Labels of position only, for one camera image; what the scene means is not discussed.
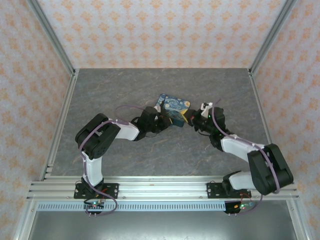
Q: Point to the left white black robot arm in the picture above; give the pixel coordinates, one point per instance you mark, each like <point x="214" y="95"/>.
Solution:
<point x="93" y="170"/>

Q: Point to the aluminium table side rail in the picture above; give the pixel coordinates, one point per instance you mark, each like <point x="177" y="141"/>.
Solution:
<point x="261" y="112"/>
<point x="62" y="120"/>

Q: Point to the aluminium cross beam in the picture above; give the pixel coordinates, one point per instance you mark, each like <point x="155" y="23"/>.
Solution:
<point x="162" y="188"/>

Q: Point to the grey metal panel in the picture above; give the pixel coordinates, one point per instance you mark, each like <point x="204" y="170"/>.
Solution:
<point x="162" y="225"/>

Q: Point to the aluminium upright frame post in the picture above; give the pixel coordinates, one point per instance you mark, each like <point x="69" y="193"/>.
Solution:
<point x="52" y="37"/>
<point x="272" y="37"/>

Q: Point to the controller board with LED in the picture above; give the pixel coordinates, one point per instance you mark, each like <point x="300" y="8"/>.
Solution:
<point x="95" y="205"/>
<point x="242" y="206"/>

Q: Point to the starry night print box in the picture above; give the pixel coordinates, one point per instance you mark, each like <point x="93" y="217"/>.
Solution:
<point x="173" y="106"/>

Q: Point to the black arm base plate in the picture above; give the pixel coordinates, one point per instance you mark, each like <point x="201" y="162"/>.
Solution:
<point x="112" y="187"/>
<point x="212" y="190"/>

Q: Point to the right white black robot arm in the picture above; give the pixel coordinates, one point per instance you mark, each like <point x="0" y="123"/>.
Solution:
<point x="237" y="147"/>

